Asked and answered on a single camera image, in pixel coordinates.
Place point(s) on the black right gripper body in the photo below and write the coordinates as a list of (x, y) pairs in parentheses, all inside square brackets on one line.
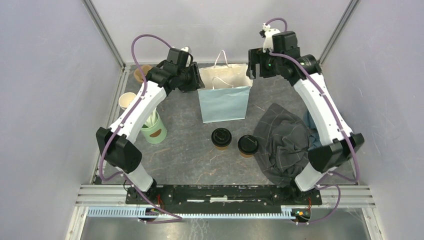
[(269, 65)]

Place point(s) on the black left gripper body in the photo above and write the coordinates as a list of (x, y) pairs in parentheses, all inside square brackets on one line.
[(187, 82)]

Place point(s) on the light blue paper bag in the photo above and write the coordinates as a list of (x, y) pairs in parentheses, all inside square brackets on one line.
[(226, 90)]

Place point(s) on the brown pulp cup carriers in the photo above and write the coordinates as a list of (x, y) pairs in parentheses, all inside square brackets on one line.
[(144, 70)]

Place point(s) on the black plastic cup lid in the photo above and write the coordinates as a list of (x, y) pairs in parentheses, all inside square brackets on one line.
[(248, 143)]

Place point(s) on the brown paper coffee cup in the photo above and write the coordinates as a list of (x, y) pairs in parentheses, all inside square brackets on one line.
[(247, 154)]

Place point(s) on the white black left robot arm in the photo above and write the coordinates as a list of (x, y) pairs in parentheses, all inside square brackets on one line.
[(116, 143)]

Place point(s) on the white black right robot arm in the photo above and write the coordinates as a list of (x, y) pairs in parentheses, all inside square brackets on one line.
[(281, 56)]

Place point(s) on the white stir sticks bundle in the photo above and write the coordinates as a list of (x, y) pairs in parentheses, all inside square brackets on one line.
[(151, 120)]

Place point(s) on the green cup holder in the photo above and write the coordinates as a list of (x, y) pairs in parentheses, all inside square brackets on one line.
[(156, 133)]

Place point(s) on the teal blue cloth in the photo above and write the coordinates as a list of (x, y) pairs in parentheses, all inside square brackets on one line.
[(313, 136)]

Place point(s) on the dark grey checked cloth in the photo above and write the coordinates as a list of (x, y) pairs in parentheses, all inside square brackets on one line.
[(283, 144)]

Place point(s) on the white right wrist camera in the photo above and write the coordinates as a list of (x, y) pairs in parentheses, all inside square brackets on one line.
[(267, 34)]

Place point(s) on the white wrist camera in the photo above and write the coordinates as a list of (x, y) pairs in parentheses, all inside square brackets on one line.
[(267, 34), (190, 57)]

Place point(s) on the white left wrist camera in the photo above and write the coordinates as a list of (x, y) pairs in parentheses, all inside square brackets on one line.
[(190, 57)]

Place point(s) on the white slotted cable duct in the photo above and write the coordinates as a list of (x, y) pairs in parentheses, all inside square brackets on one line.
[(143, 212)]

